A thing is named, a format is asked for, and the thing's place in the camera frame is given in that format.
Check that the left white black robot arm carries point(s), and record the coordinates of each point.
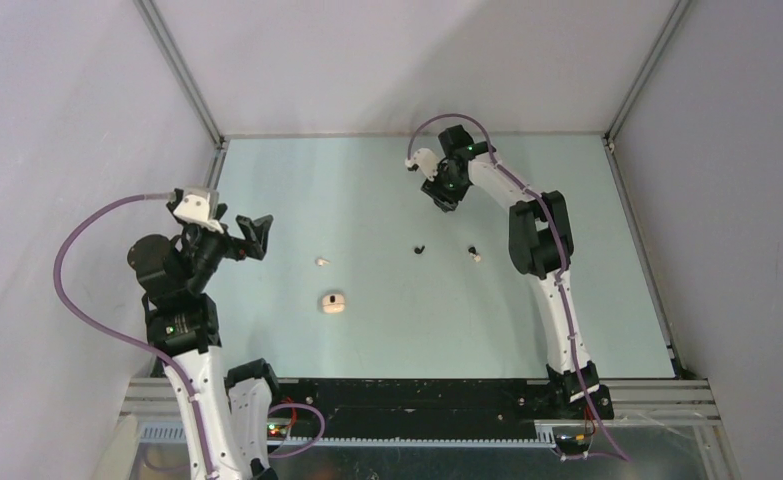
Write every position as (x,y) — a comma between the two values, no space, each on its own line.
(224,410)

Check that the left controller board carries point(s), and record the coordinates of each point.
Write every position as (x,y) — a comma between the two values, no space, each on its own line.
(277,431)

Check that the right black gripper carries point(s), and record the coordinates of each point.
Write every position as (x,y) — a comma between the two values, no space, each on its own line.
(435,190)

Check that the white earbud charging case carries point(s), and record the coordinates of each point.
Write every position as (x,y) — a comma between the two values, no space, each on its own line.
(333,303)

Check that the right controller board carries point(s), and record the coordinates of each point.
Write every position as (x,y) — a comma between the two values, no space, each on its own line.
(573,447)

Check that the white slotted cable duct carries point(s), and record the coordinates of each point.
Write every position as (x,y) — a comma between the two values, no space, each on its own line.
(173,433)

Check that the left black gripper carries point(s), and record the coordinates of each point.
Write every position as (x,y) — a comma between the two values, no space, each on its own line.
(254,231)

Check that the black and white earbud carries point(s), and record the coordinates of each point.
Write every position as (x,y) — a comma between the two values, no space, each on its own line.
(474,254)

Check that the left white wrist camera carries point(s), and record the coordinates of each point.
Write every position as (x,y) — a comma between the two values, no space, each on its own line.
(196,206)

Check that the controller board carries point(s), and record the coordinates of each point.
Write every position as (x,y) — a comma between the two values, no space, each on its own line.
(573,447)
(277,431)

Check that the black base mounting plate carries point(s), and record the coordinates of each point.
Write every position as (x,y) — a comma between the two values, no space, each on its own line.
(455,409)

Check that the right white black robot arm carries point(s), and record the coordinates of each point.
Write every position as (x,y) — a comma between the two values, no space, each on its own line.
(540,247)

